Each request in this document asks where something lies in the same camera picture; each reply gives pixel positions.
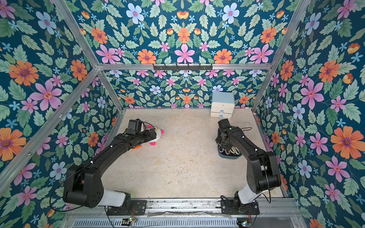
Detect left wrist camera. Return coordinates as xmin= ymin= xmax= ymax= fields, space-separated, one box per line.
xmin=125 ymin=119 xmax=144 ymax=135

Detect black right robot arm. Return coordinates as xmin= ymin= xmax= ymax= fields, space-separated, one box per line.
xmin=216 ymin=126 xmax=281 ymax=206

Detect white pink plush toy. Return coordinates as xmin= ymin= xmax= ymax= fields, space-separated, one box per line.
xmin=141 ymin=124 xmax=164 ymax=146

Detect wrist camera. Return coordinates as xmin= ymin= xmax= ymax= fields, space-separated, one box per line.
xmin=218 ymin=119 xmax=231 ymax=131
xmin=125 ymin=119 xmax=144 ymax=135

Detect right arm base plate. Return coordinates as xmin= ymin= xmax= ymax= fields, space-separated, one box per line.
xmin=220 ymin=196 xmax=260 ymax=216

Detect black hook rail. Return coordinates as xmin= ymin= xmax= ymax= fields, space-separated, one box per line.
xmin=153 ymin=64 xmax=213 ymax=71

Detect small white drawer cabinet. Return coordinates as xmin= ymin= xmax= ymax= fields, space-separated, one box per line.
xmin=210 ymin=92 xmax=235 ymax=119

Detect teal plastic storage box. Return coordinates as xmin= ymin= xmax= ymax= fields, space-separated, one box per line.
xmin=216 ymin=129 xmax=242 ymax=160

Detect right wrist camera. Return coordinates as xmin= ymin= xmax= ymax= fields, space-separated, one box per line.
xmin=218 ymin=119 xmax=231 ymax=131

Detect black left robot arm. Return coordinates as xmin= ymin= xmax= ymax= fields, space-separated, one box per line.
xmin=63 ymin=128 xmax=156 ymax=208

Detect cream yellow scissors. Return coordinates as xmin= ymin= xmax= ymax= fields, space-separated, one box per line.
xmin=218 ymin=146 xmax=241 ymax=156

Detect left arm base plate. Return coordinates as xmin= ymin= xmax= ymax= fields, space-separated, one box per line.
xmin=106 ymin=199 xmax=147 ymax=216

